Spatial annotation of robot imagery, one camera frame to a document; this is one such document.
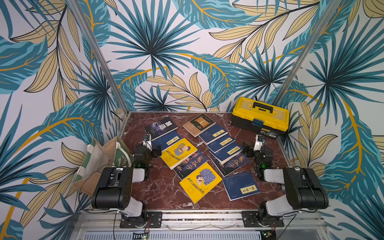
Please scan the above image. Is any brown cover book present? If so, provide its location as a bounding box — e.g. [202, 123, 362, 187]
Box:
[183, 114, 216, 138]

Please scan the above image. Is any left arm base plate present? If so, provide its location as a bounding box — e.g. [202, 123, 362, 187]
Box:
[120, 212, 163, 229]

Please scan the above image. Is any yellow book with couple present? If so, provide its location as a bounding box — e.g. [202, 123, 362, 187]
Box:
[161, 138, 197, 170]

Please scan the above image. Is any blue book lower stack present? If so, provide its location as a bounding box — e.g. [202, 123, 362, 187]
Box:
[211, 142, 243, 165]

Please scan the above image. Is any yellow black toolbox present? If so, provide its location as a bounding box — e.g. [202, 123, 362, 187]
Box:
[232, 97, 290, 139]

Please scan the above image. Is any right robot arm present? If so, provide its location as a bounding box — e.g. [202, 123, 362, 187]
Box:
[242, 143, 329, 223]

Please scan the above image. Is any blue book front right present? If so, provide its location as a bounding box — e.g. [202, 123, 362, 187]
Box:
[223, 172, 261, 201]

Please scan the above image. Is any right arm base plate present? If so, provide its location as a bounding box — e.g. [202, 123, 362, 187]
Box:
[241, 211, 284, 228]

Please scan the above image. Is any blue book top stack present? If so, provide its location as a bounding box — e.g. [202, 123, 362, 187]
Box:
[199, 124, 228, 145]

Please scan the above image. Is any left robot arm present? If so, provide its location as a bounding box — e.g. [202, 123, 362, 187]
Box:
[92, 144, 162, 219]

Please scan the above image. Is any green burlap Christmas bag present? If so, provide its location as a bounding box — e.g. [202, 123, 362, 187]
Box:
[73, 137, 134, 196]

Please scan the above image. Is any yellow book purple hair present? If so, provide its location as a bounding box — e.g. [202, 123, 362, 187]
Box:
[180, 163, 222, 204]

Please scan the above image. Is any dark guiguzi book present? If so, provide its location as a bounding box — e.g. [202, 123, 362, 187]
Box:
[174, 150, 209, 180]
[212, 154, 250, 177]

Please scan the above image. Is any blue book near bag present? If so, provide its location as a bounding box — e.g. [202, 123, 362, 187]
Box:
[152, 131, 182, 152]

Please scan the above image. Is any blue book middle stack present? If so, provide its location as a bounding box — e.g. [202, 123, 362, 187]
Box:
[207, 134, 235, 153]

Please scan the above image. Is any blue book stack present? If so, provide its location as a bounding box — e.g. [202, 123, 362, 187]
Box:
[211, 142, 243, 165]
[199, 124, 228, 145]
[207, 134, 235, 153]

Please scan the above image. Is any dark wolf cover book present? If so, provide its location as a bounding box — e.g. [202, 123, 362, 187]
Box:
[145, 117, 178, 140]

